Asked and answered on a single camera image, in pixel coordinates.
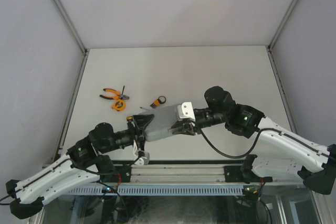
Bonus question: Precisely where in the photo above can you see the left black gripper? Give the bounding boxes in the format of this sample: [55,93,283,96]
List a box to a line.
[100,113,154,153]

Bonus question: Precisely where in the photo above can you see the grey plastic tool case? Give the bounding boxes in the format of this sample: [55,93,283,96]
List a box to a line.
[139,104,179,142]

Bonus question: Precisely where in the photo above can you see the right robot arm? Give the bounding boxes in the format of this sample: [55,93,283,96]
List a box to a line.
[170,86,335,195]

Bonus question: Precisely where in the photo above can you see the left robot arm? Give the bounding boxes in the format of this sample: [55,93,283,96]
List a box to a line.
[6,114,154,219]

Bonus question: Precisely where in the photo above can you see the orange tape measure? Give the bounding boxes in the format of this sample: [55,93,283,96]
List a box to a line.
[111,99,126,112]

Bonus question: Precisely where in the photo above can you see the hex key set orange holder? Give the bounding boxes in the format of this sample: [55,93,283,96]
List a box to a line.
[150,95,166,109]

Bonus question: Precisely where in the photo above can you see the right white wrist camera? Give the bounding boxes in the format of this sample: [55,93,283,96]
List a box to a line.
[177,102,196,122]

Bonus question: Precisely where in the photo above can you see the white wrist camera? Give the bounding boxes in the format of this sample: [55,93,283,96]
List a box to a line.
[133,141,150,166]
[177,102,196,122]

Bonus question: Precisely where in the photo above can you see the orange handled pliers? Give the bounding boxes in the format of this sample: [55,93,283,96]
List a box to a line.
[99,88,130,100]

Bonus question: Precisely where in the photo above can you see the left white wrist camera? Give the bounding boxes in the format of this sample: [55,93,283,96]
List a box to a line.
[133,141,150,166]

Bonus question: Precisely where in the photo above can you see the aluminium front rail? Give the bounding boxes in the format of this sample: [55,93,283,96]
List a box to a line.
[41,163,305,184]

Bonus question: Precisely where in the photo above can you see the left camera black cable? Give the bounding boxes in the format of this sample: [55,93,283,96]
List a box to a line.
[0,155,144,206]

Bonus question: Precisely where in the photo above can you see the slotted grey cable duct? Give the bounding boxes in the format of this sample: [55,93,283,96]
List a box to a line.
[66,185,244,196]

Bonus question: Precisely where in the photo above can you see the left aluminium frame post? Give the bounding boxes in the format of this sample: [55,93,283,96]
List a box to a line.
[51,0,87,55]

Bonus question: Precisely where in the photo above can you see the aluminium frame post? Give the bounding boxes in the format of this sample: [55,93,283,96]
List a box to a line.
[267,0,300,51]
[51,0,87,55]

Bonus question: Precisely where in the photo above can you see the right aluminium frame post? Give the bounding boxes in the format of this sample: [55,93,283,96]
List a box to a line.
[267,0,300,51]

